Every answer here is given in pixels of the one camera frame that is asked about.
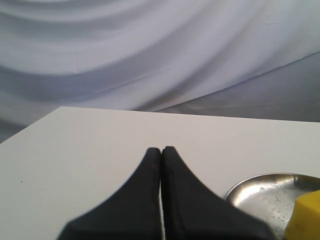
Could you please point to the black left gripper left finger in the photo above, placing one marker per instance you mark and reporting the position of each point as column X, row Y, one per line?
column 131, row 213

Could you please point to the yellow sponge block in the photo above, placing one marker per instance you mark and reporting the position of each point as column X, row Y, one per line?
column 304, row 223

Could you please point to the round steel plate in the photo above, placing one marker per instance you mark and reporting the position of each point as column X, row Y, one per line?
column 271, row 197

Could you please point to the white backdrop cloth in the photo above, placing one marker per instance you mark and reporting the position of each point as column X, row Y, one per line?
column 235, row 58

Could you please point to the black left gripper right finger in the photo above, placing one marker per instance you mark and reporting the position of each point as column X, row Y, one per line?
column 191, row 211

